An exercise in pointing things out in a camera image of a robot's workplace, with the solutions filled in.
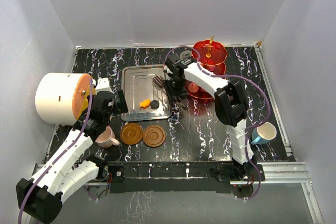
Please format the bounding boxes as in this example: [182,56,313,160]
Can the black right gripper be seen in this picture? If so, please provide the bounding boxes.
[163,77,187,105]

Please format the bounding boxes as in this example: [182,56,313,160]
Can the pink roll cake top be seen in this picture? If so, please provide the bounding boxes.
[188,82,199,93]

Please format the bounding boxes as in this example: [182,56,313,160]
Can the orange fish shaped pastry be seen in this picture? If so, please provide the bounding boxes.
[139,99,151,109]

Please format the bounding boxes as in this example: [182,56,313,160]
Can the silver metal serving tongs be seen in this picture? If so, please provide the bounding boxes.
[157,77,188,110]

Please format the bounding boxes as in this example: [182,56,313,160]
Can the brown wooden coaster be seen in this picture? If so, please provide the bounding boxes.
[142,125,166,147]
[120,123,143,145]

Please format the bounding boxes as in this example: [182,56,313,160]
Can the dark chocolate cookie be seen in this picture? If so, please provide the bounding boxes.
[150,100,160,109]

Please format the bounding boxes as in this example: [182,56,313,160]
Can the pink ceramic cup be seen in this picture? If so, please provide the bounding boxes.
[95,126,120,148]

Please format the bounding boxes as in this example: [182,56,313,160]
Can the red three-tier cake stand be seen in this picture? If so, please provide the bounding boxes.
[185,37,228,100]

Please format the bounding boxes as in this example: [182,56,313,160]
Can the brown chocolate layered cake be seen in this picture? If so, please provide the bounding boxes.
[152,76,164,89]

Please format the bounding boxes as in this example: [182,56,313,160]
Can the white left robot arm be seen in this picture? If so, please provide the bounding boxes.
[16,90,128,223]

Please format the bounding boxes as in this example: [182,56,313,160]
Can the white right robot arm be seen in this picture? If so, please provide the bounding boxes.
[163,55,254,180]

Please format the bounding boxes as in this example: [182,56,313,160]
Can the clear tape roll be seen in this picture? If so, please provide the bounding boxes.
[180,50,192,60]

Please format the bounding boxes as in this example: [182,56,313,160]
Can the silver metal tray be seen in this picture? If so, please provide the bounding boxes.
[121,64,172,122]

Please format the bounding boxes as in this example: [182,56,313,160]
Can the white cylindrical drum container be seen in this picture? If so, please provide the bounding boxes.
[35,73,92,126]

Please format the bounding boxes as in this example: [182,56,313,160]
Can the blue ceramic cup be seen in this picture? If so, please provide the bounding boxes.
[251,122,277,145]

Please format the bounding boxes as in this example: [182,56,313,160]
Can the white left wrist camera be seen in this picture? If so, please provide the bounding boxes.
[95,78,112,94]

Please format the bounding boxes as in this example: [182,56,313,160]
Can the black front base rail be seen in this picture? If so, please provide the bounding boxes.
[107,161,265,197]

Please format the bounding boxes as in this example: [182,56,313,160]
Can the aluminium frame rail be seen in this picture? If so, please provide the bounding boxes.
[255,41,324,223]

